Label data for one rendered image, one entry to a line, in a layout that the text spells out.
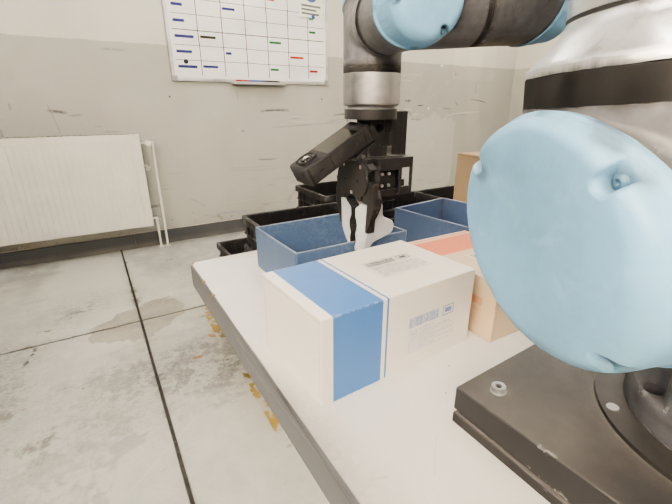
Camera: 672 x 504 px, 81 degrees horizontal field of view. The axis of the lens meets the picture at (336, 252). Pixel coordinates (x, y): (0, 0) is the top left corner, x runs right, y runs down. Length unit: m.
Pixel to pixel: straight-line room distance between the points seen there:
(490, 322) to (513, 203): 0.31
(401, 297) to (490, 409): 0.12
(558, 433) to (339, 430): 0.17
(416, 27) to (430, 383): 0.34
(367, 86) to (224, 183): 2.72
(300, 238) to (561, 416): 0.49
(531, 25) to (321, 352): 0.40
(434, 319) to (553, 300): 0.25
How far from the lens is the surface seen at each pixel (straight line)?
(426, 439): 0.37
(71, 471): 1.46
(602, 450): 0.35
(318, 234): 0.72
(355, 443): 0.36
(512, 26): 0.51
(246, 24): 3.26
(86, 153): 2.93
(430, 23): 0.43
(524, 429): 0.34
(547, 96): 0.20
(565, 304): 0.19
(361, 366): 0.39
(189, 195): 3.15
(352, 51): 0.54
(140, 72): 3.06
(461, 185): 0.93
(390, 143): 0.57
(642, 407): 0.37
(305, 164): 0.51
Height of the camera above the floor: 0.96
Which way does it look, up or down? 20 degrees down
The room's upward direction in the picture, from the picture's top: straight up
